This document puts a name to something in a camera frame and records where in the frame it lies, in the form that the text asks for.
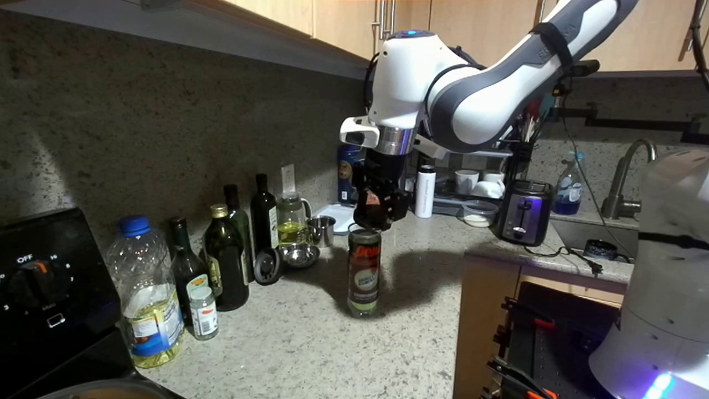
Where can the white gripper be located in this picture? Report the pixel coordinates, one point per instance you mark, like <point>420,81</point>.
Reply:
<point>380,199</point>

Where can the clear tennis ball can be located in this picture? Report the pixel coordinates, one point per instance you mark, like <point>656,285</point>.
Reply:
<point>363,271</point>

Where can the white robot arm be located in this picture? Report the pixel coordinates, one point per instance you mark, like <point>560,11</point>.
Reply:
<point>430,99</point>

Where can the white tumbler bottle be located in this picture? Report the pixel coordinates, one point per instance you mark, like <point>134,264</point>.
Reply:
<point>426,178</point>

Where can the blue canister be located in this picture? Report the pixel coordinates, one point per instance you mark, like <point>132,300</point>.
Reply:
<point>349,159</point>

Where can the white plastic tray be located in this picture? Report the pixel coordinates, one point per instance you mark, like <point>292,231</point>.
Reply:
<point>344,218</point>

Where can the black dish rack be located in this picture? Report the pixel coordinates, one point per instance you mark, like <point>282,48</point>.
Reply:
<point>467,183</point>

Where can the glass oil cruet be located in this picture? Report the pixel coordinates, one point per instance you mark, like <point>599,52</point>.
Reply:
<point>292,212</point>

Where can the small steel bowl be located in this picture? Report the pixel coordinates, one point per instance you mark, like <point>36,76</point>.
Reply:
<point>299,255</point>

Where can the dark olive oil bottle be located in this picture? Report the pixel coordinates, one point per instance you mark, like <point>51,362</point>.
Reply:
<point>260,212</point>

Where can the black toaster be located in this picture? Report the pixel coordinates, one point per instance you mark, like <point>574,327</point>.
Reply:
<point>523,213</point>

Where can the tall green glass bottle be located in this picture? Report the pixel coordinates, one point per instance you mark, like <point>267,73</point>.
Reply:
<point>239,221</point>

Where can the dark bottle gold cap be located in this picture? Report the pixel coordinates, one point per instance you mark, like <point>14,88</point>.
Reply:
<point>221,248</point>

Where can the dish soap bottle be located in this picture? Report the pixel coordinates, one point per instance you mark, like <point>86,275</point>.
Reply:
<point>568,187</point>

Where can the dark green wine bottle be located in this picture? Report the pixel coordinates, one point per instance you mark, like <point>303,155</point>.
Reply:
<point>185,263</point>

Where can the small white-capped spice jar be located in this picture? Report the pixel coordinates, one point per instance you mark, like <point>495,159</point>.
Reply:
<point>203,312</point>

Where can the large plastic oil bottle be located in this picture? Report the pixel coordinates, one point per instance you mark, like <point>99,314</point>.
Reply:
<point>139,271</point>

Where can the black stove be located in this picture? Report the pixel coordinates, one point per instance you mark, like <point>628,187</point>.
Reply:
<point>59,315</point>

